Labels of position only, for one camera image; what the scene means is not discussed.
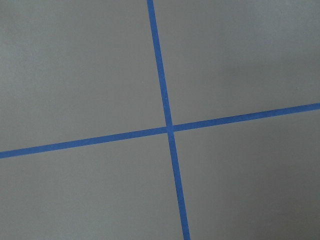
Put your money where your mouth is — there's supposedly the crossing blue tape strip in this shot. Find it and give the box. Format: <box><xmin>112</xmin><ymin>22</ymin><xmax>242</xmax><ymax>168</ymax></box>
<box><xmin>0</xmin><ymin>103</ymin><xmax>320</xmax><ymax>159</ymax></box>

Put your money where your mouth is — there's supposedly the long blue tape strip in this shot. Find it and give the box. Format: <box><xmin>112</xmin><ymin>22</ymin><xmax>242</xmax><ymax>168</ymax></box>
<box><xmin>147</xmin><ymin>0</ymin><xmax>191</xmax><ymax>240</ymax></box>

